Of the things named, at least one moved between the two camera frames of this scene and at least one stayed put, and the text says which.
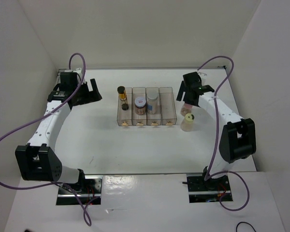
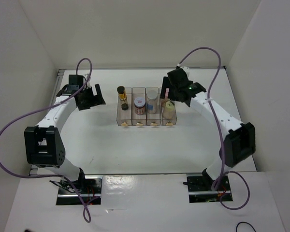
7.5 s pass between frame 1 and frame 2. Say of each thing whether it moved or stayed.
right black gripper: moved
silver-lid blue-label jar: stayed
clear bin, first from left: stayed
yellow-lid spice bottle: moved
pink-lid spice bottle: moved
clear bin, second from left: stayed
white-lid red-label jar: stayed
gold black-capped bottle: stayed
